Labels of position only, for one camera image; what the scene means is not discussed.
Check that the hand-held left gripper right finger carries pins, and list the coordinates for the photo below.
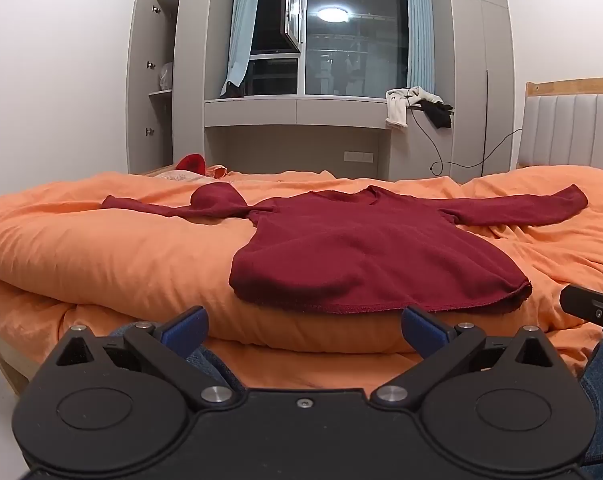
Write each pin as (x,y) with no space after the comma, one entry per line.
(424,332)

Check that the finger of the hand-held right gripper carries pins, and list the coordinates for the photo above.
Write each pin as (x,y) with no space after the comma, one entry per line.
(586,302)

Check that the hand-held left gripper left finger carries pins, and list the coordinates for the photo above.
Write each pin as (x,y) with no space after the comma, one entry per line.
(186,331)

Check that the dark red sweater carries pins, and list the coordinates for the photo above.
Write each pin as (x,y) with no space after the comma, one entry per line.
(356,260)

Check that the blue jeans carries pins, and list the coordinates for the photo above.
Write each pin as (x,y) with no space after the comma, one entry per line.
(601,400)

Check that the orange duvet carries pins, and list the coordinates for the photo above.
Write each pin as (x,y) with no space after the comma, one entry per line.
(106,260)

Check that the pink patterned pillow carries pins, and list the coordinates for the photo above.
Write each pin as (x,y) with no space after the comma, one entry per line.
(181,175)

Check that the padded bed headboard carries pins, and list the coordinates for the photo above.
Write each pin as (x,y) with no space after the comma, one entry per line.
(571,130)

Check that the red plush item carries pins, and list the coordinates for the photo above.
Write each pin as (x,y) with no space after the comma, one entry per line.
(191,164)

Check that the black cloth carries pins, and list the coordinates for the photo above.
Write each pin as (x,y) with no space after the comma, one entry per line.
(439,115)

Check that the white cloth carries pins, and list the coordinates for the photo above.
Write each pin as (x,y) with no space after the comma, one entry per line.
(396,110)

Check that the dark item on window sill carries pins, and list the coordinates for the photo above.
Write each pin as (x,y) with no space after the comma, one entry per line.
(232,91)

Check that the grey window-sill drawer unit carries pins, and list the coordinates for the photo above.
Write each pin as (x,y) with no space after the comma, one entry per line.
(301,111)

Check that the grey wardrobe door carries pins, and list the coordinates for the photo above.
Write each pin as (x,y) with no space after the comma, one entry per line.
(141,85)

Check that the clear plastic bag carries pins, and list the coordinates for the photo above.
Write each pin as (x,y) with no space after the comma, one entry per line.
(166,77)

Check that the tall grey closed wardrobe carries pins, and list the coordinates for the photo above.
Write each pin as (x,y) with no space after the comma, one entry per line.
(476,60)

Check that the large window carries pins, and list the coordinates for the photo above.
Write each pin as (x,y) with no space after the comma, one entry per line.
(356,45)

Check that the grey wardrobe with shelves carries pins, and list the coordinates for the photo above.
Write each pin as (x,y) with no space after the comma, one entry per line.
(194,35)

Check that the light blue curtain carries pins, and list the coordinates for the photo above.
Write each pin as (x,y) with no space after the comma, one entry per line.
(420,35)
(241,20)

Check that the open window sash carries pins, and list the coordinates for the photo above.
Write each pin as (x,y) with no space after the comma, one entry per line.
(292,10)

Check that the white wall socket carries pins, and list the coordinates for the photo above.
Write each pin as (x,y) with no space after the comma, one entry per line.
(359,156)

